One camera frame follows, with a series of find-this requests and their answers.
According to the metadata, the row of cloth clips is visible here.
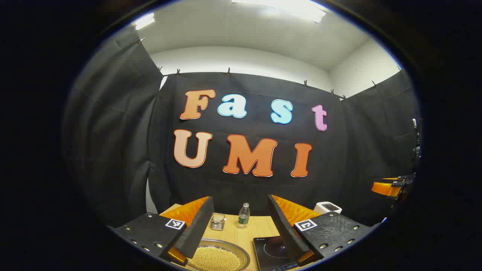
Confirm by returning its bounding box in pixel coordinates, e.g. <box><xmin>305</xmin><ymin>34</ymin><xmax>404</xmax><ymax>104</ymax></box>
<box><xmin>137</xmin><ymin>37</ymin><xmax>377</xmax><ymax>102</ymax></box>

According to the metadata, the steel pot with black handles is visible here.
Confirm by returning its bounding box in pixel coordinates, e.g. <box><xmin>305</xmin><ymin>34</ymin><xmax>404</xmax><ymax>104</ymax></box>
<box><xmin>186</xmin><ymin>238</ymin><xmax>251</xmax><ymax>271</ymax></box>

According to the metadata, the clear plastic water bottle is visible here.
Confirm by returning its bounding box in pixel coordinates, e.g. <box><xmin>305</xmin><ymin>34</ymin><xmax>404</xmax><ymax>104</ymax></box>
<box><xmin>238</xmin><ymin>202</ymin><xmax>251</xmax><ymax>229</ymax></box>

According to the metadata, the wire mesh holder basket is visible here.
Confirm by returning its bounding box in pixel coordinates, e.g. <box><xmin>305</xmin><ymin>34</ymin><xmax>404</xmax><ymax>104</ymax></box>
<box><xmin>210</xmin><ymin>213</ymin><xmax>226</xmax><ymax>231</ymax></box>

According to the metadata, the white toaster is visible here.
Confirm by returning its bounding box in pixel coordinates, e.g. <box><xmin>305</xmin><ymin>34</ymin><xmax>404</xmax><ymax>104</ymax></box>
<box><xmin>314</xmin><ymin>202</ymin><xmax>342</xmax><ymax>215</ymax></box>

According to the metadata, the black backdrop cloth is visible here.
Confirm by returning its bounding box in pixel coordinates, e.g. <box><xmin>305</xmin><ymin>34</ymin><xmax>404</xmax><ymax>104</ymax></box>
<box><xmin>62</xmin><ymin>26</ymin><xmax>422</xmax><ymax>230</ymax></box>

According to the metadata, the pile of soybeans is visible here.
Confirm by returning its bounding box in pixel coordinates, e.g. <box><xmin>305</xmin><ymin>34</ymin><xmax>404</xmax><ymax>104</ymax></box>
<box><xmin>187</xmin><ymin>247</ymin><xmax>241</xmax><ymax>271</ymax></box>

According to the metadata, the small ceiling light panel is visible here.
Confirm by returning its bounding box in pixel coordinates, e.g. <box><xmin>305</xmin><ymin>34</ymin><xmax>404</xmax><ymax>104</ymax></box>
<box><xmin>134</xmin><ymin>13</ymin><xmax>156</xmax><ymax>30</ymax></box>

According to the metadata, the black induction cooktop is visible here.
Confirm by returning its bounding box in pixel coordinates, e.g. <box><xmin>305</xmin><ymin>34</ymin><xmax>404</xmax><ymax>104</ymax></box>
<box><xmin>253</xmin><ymin>236</ymin><xmax>302</xmax><ymax>271</ymax></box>

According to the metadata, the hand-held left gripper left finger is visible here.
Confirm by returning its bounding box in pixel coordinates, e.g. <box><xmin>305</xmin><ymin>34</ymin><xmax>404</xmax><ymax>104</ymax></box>
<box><xmin>107</xmin><ymin>196</ymin><xmax>215</xmax><ymax>267</ymax></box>

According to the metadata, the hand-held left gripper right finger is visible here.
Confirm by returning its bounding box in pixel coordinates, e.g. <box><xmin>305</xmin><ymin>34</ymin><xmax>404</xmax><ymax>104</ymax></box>
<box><xmin>267</xmin><ymin>194</ymin><xmax>383</xmax><ymax>267</ymax></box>

